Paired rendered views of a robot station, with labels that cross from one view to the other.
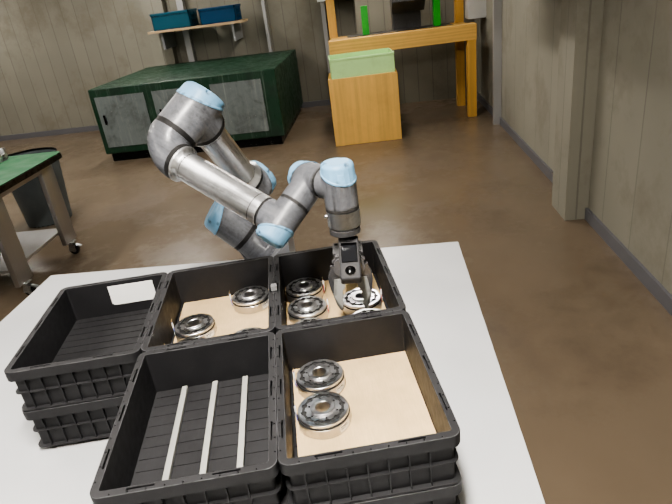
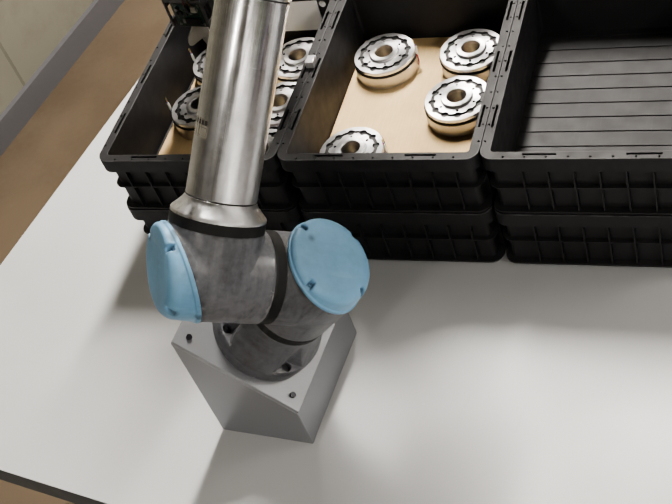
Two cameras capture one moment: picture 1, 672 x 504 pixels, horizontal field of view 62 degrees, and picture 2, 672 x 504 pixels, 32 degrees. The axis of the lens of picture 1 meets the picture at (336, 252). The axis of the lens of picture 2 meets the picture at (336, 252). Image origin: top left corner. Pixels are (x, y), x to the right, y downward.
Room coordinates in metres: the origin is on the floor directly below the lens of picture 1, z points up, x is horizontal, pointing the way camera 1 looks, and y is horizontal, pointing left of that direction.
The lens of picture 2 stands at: (2.51, 0.94, 2.02)
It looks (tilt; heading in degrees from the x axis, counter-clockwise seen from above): 45 degrees down; 215
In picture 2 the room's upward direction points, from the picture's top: 22 degrees counter-clockwise
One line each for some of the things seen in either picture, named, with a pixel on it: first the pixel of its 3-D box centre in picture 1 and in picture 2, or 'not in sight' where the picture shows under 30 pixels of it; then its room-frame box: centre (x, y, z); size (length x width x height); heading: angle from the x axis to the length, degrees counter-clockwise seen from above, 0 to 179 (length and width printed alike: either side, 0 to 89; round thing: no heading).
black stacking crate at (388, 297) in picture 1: (335, 299); (236, 100); (1.27, 0.02, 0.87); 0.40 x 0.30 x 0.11; 3
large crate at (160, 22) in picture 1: (175, 19); not in sight; (8.47, 1.78, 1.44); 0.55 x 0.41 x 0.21; 84
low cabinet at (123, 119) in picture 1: (209, 101); not in sight; (7.61, 1.39, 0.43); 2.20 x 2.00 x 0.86; 84
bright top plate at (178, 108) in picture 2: (361, 297); (200, 105); (1.27, -0.05, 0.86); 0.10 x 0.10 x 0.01
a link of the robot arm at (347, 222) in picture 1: (342, 218); not in sight; (1.18, -0.02, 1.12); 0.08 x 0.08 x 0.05
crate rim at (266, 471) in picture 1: (198, 405); not in sight; (0.85, 0.30, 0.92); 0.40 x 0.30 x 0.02; 3
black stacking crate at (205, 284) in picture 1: (220, 318); (412, 96); (1.25, 0.32, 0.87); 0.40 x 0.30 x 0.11; 3
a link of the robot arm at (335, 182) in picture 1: (338, 185); not in sight; (1.19, -0.03, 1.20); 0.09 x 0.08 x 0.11; 36
